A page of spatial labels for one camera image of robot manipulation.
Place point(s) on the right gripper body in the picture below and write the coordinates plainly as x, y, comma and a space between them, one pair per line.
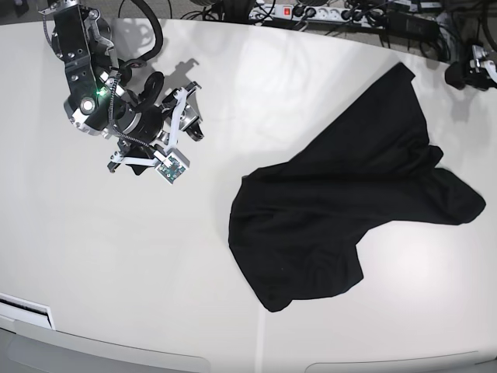
158, 125

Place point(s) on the black t-shirt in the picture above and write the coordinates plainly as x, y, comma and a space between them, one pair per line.
294, 227

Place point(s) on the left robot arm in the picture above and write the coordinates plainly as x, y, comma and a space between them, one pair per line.
476, 69

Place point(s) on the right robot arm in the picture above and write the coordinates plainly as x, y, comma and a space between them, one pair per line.
100, 104

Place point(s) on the white power strip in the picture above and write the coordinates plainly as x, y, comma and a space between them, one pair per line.
322, 14

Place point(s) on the black power adapter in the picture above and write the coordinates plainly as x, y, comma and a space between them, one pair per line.
411, 27

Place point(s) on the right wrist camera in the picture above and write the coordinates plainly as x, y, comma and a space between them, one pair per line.
171, 165

